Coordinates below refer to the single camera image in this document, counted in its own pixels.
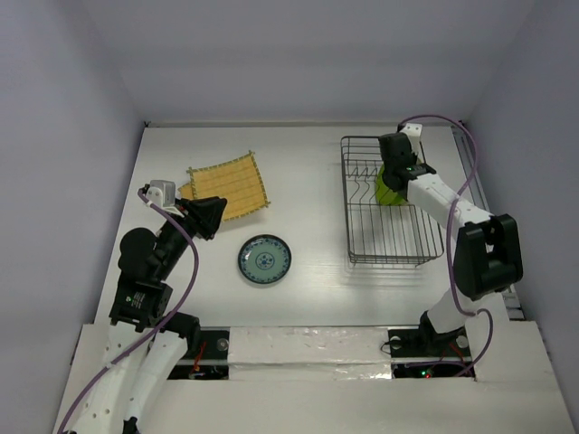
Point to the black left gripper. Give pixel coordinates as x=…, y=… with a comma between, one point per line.
x=196, y=211

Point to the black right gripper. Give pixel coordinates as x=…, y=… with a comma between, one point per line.
x=395, y=171

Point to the large green plate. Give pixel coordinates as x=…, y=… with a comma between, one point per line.
x=384, y=195

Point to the fan-shaped bamboo tray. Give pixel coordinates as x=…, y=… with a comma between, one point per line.
x=186, y=191

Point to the square bamboo tray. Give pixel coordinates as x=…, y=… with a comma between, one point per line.
x=239, y=181

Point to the blue patterned ceramic plate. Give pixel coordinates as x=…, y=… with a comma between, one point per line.
x=264, y=259

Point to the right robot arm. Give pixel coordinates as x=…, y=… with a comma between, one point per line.
x=483, y=249

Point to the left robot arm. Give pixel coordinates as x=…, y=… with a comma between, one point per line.
x=145, y=338

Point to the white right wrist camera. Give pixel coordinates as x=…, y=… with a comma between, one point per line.
x=414, y=133

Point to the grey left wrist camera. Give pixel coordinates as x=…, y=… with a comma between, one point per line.
x=162, y=193

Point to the grey wire dish rack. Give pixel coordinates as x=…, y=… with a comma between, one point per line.
x=379, y=235

